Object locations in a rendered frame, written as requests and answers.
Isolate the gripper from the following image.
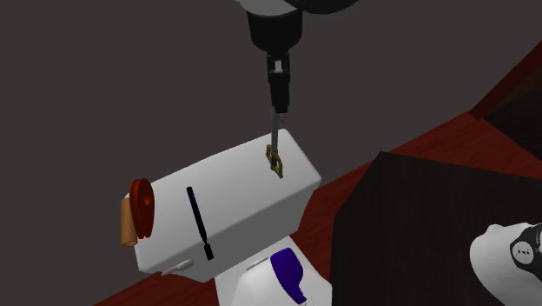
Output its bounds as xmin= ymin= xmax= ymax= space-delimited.
xmin=247 ymin=9 xmax=305 ymax=115

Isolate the black thin brush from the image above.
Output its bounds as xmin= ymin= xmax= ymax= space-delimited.
xmin=185 ymin=185 xmax=215 ymax=262

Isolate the red plunger with tan handle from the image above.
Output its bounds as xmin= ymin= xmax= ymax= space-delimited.
xmin=120 ymin=177 xmax=156 ymax=249

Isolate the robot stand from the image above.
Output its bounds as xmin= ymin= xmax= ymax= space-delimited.
xmin=329 ymin=150 xmax=542 ymax=306

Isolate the white toilet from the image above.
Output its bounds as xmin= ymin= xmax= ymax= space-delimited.
xmin=124 ymin=128 xmax=334 ymax=306

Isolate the dark blue bottle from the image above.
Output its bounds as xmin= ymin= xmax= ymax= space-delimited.
xmin=269 ymin=247 xmax=309 ymax=306

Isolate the grey tool with brass head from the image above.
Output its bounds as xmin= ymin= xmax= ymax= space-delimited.
xmin=264 ymin=111 xmax=286 ymax=180

